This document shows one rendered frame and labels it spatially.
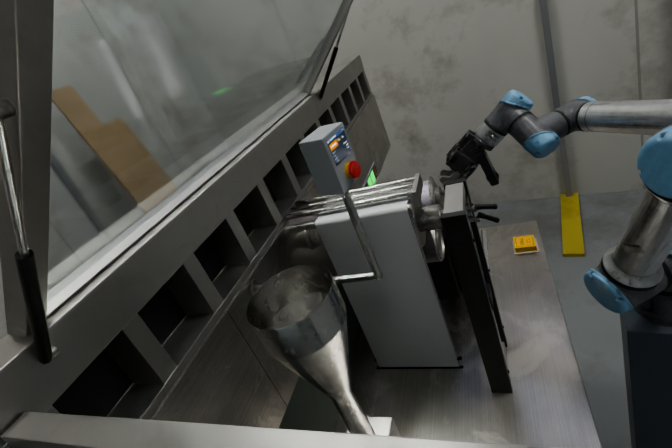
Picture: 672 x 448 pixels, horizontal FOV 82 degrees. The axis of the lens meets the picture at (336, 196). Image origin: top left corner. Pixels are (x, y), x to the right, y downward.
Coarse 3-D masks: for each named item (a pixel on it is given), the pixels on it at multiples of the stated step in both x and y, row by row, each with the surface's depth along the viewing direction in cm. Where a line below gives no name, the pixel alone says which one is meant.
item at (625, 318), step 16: (624, 320) 105; (640, 320) 102; (624, 336) 112; (640, 336) 100; (656, 336) 98; (624, 352) 121; (640, 352) 103; (656, 352) 101; (640, 368) 105; (656, 368) 103; (640, 384) 108; (656, 384) 106; (640, 400) 111; (656, 400) 108; (640, 416) 114; (656, 416) 111; (640, 432) 117; (656, 432) 114
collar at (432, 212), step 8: (416, 208) 100; (424, 208) 98; (432, 208) 97; (440, 208) 99; (416, 216) 98; (424, 216) 97; (432, 216) 96; (440, 216) 97; (424, 224) 98; (432, 224) 97; (440, 224) 96
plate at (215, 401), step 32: (352, 128) 164; (384, 128) 211; (384, 160) 199; (288, 224) 104; (288, 256) 101; (320, 256) 117; (224, 320) 76; (224, 352) 74; (256, 352) 83; (192, 384) 66; (224, 384) 73; (256, 384) 81; (288, 384) 91; (160, 416) 60; (192, 416) 65; (224, 416) 71; (256, 416) 79
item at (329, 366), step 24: (288, 312) 66; (336, 336) 56; (288, 360) 55; (312, 360) 55; (336, 360) 58; (312, 384) 62; (336, 384) 62; (360, 408) 68; (360, 432) 69; (384, 432) 72
